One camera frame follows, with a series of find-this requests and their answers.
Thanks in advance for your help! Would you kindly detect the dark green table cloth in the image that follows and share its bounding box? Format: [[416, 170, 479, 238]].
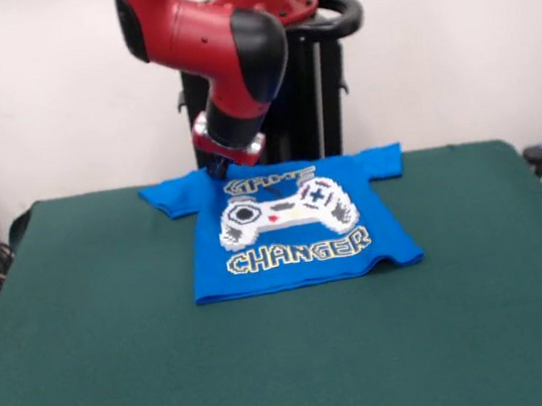
[[0, 129, 542, 406]]

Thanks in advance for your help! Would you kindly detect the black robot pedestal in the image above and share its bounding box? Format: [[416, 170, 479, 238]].
[[161, 0, 384, 182]]

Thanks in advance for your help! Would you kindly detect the blue printed t-shirt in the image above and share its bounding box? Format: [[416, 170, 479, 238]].
[[135, 138, 427, 313]]

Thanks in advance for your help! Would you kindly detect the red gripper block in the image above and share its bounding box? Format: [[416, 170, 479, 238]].
[[188, 103, 272, 184]]

